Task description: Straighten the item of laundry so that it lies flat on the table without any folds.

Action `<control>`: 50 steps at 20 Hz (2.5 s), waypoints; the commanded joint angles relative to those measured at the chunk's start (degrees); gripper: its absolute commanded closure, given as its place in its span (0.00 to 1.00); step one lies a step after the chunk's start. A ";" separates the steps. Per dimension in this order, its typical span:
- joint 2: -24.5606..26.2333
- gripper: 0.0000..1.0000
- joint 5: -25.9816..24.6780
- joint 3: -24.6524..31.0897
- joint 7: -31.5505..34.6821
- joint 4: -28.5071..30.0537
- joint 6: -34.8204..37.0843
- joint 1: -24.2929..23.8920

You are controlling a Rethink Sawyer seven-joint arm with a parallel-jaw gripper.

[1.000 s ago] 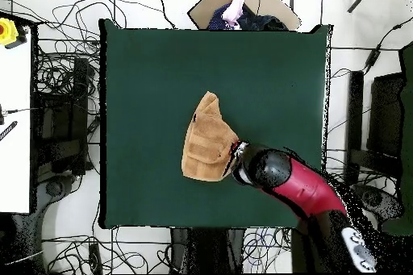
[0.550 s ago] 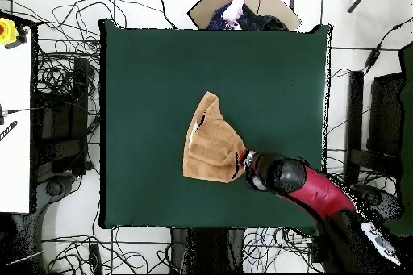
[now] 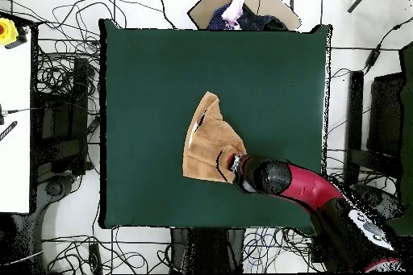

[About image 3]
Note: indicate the orange terry towel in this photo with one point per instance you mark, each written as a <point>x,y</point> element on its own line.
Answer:
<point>209,146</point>

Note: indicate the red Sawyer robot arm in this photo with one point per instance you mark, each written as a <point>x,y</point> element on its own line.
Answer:
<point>306,186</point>

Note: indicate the black flat panel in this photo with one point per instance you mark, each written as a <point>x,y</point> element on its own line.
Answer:
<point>385,117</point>

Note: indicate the dark green tablecloth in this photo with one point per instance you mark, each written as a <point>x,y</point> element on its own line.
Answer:
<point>161,62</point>

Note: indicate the black upright stand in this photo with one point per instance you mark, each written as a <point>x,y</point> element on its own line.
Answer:
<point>355,110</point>

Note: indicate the blue dotted garment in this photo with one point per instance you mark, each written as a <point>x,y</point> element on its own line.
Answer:
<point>217,20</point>

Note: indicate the dark navy garment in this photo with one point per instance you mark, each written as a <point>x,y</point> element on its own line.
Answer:
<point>261,21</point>

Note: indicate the pink garment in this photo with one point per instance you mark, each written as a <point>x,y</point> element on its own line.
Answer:
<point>235,10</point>

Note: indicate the grey stand foot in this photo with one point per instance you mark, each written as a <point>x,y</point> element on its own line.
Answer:
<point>53,188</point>
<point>382,202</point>

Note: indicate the brown cardboard box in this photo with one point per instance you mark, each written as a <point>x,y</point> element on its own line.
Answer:
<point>209,7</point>

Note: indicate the black equipment rack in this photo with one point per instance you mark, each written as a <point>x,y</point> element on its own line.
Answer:
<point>61,120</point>

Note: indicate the dark green side cloth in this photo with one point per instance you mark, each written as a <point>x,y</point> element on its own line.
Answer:
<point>408,126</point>

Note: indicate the white desk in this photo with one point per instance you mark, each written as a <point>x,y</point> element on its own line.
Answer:
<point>14,126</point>

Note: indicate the yellow emergency stop button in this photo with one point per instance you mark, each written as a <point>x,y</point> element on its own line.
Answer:
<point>7,31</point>

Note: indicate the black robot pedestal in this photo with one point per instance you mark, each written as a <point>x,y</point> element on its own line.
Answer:
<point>209,249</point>

